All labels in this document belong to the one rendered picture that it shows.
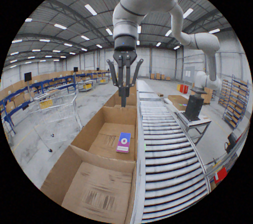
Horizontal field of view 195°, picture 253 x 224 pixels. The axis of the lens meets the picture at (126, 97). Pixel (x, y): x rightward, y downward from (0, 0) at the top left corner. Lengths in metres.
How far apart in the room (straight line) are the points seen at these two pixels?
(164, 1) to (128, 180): 0.63
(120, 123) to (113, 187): 0.48
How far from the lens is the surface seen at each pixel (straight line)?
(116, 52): 0.27
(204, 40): 0.66
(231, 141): 0.67
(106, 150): 0.51
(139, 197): 0.43
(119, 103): 1.00
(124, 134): 0.56
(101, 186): 0.44
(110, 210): 0.46
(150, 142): 0.73
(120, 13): 0.29
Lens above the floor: 1.32
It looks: 20 degrees down
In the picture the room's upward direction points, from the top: straight up
